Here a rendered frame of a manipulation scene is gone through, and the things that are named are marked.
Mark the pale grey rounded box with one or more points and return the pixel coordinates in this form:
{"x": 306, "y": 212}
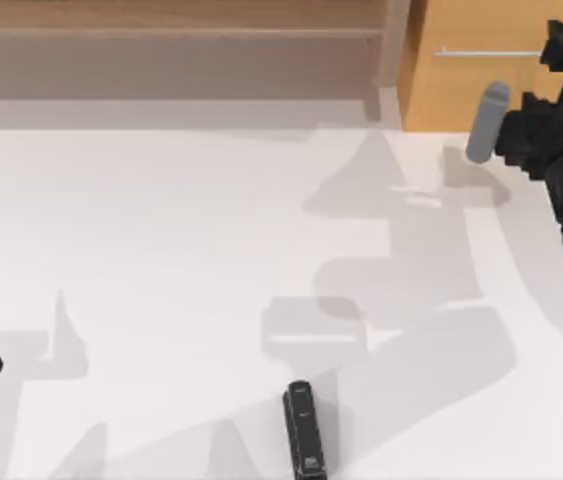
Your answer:
{"x": 487, "y": 125}

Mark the light wooden cupboard door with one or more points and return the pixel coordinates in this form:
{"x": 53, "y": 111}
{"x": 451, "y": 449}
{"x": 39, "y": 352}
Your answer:
{"x": 461, "y": 95}

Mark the black stapler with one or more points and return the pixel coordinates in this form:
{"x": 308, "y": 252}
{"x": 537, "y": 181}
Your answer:
{"x": 305, "y": 430}

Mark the wooden open shelf unit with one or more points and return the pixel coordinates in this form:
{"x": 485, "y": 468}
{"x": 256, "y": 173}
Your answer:
{"x": 171, "y": 60}

